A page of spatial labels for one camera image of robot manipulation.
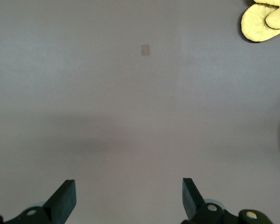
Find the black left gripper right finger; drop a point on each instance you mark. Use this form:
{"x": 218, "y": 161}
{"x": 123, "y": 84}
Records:
{"x": 192, "y": 203}

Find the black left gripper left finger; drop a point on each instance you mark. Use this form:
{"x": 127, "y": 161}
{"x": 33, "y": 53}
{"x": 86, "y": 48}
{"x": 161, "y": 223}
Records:
{"x": 63, "y": 200}

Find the small brown tape square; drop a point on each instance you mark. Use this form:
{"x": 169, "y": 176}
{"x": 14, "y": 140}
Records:
{"x": 145, "y": 50}

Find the yellow quilted oven mitt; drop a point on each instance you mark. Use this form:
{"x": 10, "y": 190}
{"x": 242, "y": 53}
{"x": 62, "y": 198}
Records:
{"x": 278, "y": 19}
{"x": 253, "y": 25}

